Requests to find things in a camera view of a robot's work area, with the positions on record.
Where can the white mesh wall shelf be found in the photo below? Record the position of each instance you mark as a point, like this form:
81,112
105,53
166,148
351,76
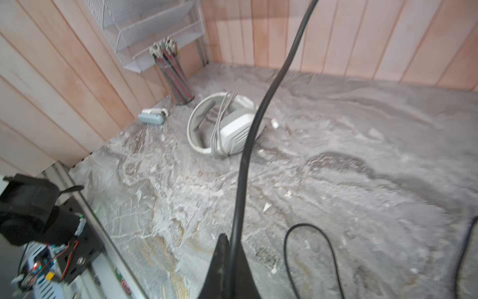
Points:
132,27

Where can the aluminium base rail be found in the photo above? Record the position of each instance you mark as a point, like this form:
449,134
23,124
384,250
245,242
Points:
89,267

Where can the white headphones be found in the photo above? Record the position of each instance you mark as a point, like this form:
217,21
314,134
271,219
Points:
232,126

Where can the clear pencil jar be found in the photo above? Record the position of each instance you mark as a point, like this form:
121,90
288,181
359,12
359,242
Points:
165,55

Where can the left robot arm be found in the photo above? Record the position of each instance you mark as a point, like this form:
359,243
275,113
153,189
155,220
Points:
29,212

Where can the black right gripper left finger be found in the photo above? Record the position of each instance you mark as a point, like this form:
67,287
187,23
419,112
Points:
213,287

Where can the light blue stapler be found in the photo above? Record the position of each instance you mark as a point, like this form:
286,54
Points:
154,116

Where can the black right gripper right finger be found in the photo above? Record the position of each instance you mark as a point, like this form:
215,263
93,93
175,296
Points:
245,287

